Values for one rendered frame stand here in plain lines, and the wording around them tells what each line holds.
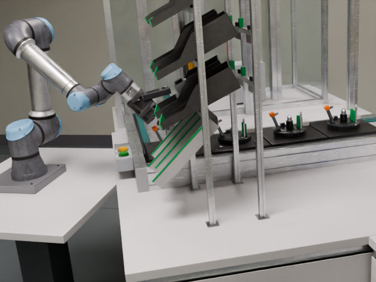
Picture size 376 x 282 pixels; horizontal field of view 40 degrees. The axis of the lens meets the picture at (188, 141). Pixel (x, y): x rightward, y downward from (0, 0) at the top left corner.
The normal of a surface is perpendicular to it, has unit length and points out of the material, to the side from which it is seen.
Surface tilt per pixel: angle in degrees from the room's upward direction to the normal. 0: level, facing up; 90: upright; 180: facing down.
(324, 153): 90
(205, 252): 0
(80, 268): 0
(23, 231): 0
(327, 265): 90
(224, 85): 90
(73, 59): 90
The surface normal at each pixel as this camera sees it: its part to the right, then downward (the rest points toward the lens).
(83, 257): -0.08, -0.95
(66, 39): -0.27, 0.31
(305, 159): 0.16, 0.28
